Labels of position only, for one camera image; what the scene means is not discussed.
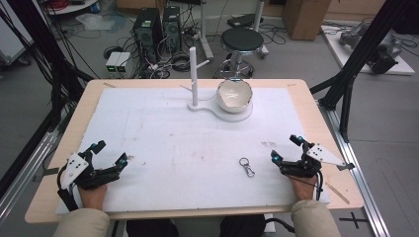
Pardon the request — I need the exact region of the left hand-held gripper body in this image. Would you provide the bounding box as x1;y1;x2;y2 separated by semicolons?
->
59;149;122;192

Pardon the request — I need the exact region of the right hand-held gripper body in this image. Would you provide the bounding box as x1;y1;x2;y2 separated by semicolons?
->
279;142;356;179

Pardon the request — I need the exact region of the person's left hand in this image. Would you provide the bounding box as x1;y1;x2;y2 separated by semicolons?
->
78;184;109;210

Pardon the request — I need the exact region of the person's right hand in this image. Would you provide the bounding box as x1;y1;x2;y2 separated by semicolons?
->
289;177;319;201

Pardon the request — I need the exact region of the wooden table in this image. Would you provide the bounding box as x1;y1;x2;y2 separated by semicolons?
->
24;78;366;225

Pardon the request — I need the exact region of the thin wooden stick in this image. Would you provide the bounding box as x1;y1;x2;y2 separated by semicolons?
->
325;182;351;205

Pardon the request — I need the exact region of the white foam mat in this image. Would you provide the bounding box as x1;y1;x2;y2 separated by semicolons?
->
55;86;331;215

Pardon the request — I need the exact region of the white ceramic bowl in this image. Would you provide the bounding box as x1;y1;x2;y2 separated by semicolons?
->
215;78;254;115

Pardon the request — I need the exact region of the small white power box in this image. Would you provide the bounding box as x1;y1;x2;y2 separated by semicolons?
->
115;51;132;74
105;51;122;74

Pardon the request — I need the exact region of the white floor board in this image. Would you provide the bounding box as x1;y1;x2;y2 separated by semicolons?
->
320;21;416;76

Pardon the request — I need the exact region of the white branched stand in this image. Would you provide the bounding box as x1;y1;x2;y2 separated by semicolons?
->
179;45;255;123

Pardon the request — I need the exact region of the black round stool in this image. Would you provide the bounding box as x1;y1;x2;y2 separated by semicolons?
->
215;27;267;80

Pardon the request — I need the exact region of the grey robot device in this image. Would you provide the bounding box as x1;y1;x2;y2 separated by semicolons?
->
338;22;403;75

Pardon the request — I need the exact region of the cardboard box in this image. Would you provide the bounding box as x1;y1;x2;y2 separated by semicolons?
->
282;0;332;41

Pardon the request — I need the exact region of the clear plastic sheet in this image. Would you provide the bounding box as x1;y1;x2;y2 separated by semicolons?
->
75;12;128;33

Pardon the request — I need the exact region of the white desk leg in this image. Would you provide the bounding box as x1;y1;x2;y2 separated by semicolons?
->
252;0;270;59
197;0;215;61

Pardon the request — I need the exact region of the black computer tower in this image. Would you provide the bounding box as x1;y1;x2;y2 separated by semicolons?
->
162;6;183;53
132;7;165;64

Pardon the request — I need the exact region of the flat black case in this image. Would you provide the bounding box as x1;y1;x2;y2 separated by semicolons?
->
226;13;265;30

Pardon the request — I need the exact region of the round white table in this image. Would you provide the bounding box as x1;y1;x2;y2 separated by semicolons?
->
44;0;101;17

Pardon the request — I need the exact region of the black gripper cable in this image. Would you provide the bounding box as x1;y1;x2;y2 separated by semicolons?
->
56;163;81;212
314;170;326;201

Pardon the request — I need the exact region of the metal key ring with clasp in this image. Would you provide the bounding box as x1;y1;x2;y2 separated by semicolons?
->
238;157;256;179

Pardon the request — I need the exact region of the aluminium floor rail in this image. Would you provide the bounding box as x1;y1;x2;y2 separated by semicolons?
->
317;98;392;237
0;130;61;226

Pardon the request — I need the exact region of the black metal frame stand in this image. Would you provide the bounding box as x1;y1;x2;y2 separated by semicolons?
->
0;0;95;132
309;0;419;143

